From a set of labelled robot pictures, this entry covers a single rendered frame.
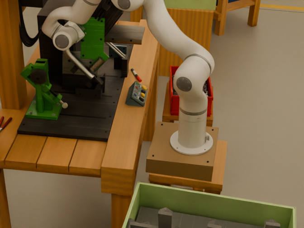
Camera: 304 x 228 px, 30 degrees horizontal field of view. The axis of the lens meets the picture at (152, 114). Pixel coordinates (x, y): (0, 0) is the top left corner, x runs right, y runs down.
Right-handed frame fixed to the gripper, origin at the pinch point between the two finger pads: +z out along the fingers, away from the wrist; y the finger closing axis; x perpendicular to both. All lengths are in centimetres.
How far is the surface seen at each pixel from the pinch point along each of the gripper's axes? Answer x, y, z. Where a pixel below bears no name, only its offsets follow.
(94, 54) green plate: 2.5, -15.2, 2.7
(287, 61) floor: -62, -144, 242
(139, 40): -16.7, -24.8, 14.6
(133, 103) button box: 1.9, -45.2, -5.3
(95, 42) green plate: -1.8, -11.1, 2.7
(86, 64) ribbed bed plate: 9.6, -16.3, 4.9
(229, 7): -50, -78, 284
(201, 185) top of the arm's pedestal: -9, -84, -48
